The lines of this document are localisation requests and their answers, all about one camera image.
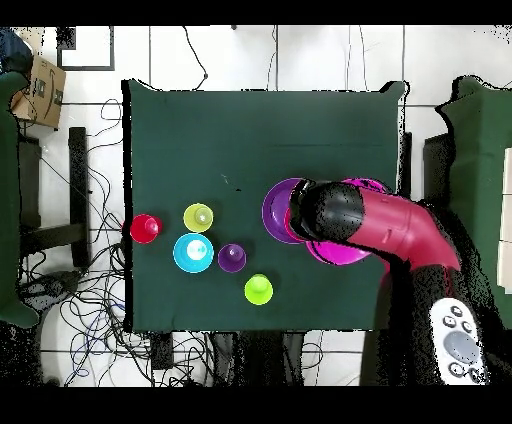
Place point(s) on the large purple bowl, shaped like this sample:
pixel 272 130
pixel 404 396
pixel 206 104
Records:
pixel 274 208

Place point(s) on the purple cup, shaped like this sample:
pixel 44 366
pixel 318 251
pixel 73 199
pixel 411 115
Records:
pixel 228 260

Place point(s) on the large pink bowl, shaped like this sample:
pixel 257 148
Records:
pixel 336 254

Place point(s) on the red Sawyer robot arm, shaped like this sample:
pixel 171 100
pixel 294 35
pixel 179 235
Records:
pixel 392 224

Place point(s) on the yellow cup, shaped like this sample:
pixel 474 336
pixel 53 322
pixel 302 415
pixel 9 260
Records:
pixel 192 220

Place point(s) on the green cup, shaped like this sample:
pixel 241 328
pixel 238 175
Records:
pixel 259 292

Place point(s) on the dark green table cloth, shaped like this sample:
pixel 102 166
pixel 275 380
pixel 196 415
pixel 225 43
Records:
pixel 260 132

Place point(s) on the small light blue bowl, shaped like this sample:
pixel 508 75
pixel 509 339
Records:
pixel 188 256

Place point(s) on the red cup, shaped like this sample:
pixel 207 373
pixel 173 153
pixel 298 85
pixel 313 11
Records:
pixel 142 230

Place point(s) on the black power strip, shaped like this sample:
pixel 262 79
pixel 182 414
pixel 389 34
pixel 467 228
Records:
pixel 162 352

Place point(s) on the black stand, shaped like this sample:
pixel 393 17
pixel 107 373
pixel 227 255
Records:
pixel 436 164
pixel 78 180

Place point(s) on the green covered side table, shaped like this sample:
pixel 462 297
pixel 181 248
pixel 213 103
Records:
pixel 480 160
pixel 8 200

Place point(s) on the cardboard box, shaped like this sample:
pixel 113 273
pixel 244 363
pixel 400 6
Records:
pixel 40 92

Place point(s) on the dark blue fabric item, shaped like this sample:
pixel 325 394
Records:
pixel 14 52

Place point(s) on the black pedestal leg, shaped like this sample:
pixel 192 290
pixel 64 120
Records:
pixel 56 282

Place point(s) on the black floor frame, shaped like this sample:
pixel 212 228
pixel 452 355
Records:
pixel 86 68

